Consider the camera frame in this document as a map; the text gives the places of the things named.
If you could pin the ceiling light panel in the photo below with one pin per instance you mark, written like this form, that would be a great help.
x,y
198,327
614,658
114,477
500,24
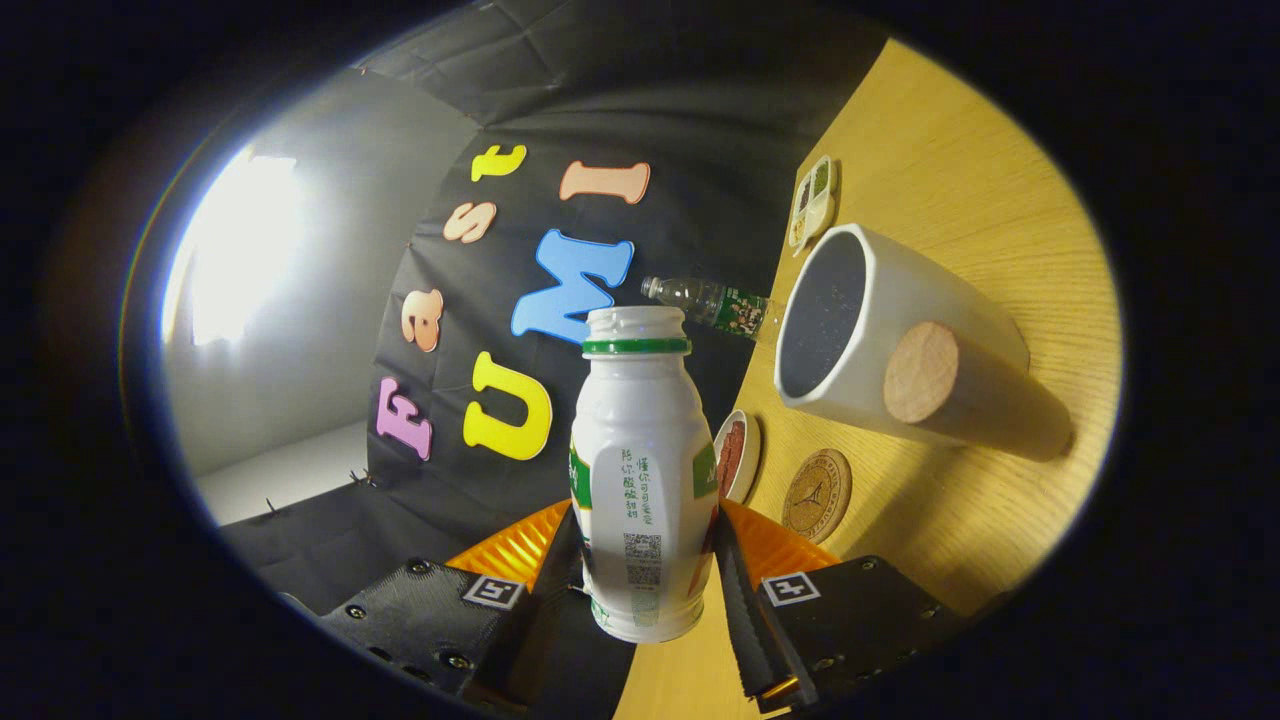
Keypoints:
x,y
235,250

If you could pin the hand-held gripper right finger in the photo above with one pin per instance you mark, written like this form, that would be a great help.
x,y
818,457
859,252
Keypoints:
x,y
740,620

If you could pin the clear plastic water bottle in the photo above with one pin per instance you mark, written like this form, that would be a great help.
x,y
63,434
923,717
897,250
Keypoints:
x,y
730,308

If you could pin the white juice bottle green label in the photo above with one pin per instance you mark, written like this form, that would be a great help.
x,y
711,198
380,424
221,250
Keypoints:
x,y
640,440

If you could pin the black backdrop cloth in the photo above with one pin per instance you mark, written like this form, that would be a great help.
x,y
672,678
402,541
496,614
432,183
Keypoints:
x,y
650,90

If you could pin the round cork coaster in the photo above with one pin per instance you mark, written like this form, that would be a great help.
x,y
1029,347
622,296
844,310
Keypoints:
x,y
817,495

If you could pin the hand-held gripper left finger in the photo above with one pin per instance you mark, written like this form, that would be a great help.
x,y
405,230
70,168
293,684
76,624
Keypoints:
x,y
545,620

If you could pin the wooden table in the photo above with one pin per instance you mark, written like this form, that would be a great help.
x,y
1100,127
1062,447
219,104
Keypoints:
x,y
950,150

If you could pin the small white dish red filling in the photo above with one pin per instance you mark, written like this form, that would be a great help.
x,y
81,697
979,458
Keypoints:
x,y
735,455

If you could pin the white divided dish with beans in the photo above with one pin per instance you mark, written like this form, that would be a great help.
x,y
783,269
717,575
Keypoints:
x,y
812,205

